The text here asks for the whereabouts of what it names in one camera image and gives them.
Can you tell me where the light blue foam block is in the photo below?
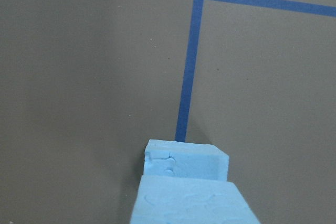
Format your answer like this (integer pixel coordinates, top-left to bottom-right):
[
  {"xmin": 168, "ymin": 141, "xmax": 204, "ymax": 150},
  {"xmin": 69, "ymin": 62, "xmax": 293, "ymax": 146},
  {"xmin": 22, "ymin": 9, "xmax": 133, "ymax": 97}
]
[
  {"xmin": 143, "ymin": 140, "xmax": 229, "ymax": 181},
  {"xmin": 130, "ymin": 175, "xmax": 259, "ymax": 224}
]

